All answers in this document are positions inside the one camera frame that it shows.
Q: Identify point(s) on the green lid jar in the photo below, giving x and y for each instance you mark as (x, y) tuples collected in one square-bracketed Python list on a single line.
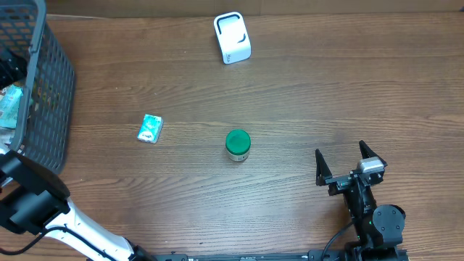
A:
[(237, 145)]

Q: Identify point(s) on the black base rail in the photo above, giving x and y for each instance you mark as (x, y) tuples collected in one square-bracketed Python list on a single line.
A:
[(253, 257)]

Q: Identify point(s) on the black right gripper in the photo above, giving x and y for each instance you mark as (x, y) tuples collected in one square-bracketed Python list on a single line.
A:
[(340, 183)]

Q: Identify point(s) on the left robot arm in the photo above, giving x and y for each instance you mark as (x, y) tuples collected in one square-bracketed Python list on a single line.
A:
[(41, 205)]

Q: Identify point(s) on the white barcode scanner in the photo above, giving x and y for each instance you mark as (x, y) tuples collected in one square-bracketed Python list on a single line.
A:
[(232, 37)]

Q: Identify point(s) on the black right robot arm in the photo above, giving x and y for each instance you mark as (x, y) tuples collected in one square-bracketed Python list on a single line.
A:
[(378, 228)]

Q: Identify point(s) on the grey plastic mesh basket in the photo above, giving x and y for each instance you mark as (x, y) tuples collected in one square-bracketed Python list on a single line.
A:
[(44, 116)]

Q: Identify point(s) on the teal white box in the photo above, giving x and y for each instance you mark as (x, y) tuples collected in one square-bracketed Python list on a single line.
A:
[(10, 101)]

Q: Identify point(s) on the teal tissue packet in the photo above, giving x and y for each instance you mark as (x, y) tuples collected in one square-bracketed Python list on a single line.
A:
[(150, 129)]

